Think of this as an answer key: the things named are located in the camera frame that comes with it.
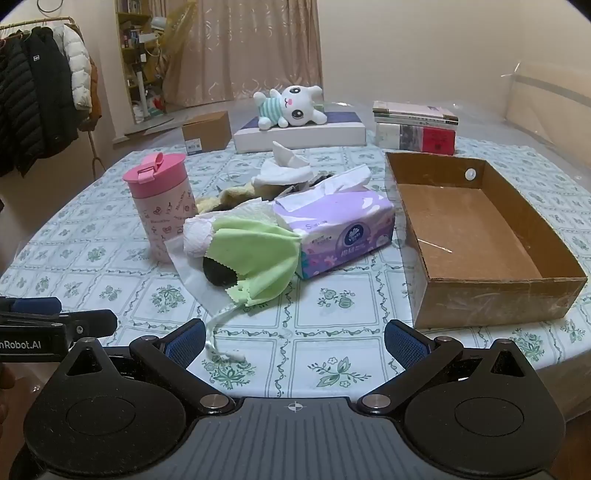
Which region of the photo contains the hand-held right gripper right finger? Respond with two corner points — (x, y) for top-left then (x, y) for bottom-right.
(358, 318), (534, 415)

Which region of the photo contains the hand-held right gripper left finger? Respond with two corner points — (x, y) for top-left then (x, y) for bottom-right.
(60, 318), (236, 415)

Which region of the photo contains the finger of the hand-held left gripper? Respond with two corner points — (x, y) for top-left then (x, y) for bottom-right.
(0, 298), (63, 315)
(0, 309), (118, 344)

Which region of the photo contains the light blue face mask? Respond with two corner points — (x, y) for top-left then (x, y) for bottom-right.
(163, 235), (247, 363)

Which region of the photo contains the black sock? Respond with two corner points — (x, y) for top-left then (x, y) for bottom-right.
(202, 255), (240, 288)

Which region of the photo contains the green cloth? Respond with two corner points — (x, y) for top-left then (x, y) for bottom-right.
(210, 217), (303, 311)

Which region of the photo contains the yellow towel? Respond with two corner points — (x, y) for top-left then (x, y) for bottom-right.
(196, 182), (264, 215)

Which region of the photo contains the white cloth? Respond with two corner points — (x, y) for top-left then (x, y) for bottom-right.
(252, 141), (315, 191)

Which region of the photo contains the pink lidded cup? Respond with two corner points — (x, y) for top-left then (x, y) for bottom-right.
(122, 154), (199, 264)

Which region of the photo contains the purple tissue pack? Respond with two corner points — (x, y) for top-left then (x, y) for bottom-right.
(272, 166), (396, 281)

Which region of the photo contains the clothes rack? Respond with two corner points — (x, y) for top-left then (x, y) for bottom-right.
(0, 16), (105, 181)

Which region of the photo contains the black smooth jacket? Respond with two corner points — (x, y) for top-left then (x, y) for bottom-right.
(23, 25), (79, 160)

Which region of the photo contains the black puffer jacket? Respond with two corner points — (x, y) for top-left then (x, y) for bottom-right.
(0, 30), (35, 178)

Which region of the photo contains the brown jacket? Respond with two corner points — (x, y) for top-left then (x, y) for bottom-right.
(78, 58), (102, 132)

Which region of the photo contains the small closed cardboard box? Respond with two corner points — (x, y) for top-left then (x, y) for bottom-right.
(181, 111), (232, 155)

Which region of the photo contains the thin white book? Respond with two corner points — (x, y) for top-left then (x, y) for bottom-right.
(374, 113), (459, 126)

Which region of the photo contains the flat white box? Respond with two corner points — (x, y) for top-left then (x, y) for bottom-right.
(232, 111), (367, 154)

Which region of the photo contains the pink book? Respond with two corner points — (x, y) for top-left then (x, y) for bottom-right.
(373, 100), (455, 116)

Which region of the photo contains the white puffer jacket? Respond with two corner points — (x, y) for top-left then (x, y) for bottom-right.
(53, 23), (93, 110)

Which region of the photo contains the white rabbit plush toy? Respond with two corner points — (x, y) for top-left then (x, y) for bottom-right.
(253, 84), (328, 130)

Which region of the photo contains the wooden bookshelf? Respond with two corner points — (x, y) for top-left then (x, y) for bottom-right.
(115, 0), (167, 123)

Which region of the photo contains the plastic wrapped headboard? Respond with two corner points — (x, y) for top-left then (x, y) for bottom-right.
(501, 62), (591, 139)

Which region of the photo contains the beige curtain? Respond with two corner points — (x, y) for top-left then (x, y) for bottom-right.
(164, 0), (324, 109)

